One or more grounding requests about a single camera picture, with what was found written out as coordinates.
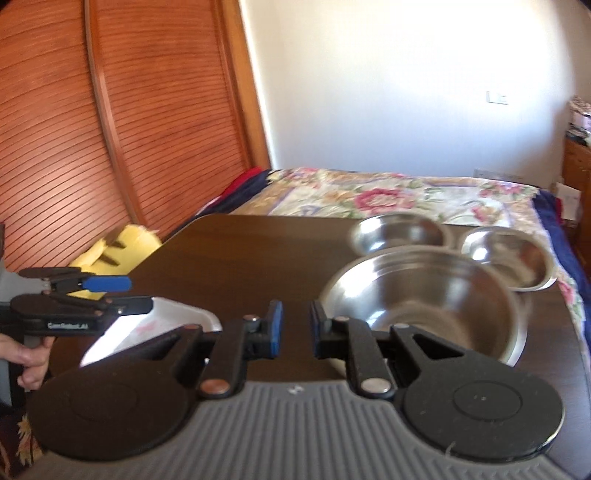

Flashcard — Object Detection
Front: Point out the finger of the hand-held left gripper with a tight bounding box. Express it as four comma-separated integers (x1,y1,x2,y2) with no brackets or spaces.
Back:
20,267,133,295
50,296,154,322

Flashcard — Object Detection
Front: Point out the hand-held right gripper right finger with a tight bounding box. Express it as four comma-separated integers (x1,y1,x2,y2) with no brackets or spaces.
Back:
309,299,465,401

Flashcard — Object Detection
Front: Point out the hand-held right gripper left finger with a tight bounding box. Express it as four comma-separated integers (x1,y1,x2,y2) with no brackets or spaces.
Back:
134,299,284,401

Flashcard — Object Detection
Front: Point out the large steel bowl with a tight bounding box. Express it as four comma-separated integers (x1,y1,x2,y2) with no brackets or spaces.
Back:
318,251,530,368

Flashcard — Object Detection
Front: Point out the medium steel bowl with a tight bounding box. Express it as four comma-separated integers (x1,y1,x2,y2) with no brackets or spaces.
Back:
350,214,456,257

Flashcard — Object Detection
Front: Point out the small steel bowl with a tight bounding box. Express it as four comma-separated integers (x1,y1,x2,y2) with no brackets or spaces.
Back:
461,226,558,292

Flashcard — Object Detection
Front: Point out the person's left hand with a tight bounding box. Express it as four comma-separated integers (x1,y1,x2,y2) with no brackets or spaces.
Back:
0,333,55,391

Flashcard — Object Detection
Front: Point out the yellow plush toy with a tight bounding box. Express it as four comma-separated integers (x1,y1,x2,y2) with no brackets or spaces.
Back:
68,223,163,274

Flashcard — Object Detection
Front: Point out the dark floral cloth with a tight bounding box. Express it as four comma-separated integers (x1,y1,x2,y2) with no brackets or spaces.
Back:
0,404,49,480

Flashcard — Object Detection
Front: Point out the red and navy blanket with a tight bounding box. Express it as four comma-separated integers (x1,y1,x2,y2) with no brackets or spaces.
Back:
209,167,274,219

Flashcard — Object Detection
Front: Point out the wooden slatted wardrobe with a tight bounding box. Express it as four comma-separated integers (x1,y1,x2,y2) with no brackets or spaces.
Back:
0,0,274,289

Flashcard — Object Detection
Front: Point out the floral bedspread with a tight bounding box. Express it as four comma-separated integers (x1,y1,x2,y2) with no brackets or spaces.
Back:
230,168,578,333

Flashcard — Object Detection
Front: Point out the navy blue cloth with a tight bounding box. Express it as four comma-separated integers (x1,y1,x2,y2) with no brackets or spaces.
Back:
530,186,580,261

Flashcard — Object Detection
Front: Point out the white paper box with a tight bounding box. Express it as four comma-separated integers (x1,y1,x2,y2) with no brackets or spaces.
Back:
551,182,581,223

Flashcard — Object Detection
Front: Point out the wooden cabinet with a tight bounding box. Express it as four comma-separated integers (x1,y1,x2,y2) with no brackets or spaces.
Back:
560,137,591,243

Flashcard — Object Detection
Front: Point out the stack of boxes and papers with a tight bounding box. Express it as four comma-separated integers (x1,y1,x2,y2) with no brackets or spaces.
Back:
565,95,591,149

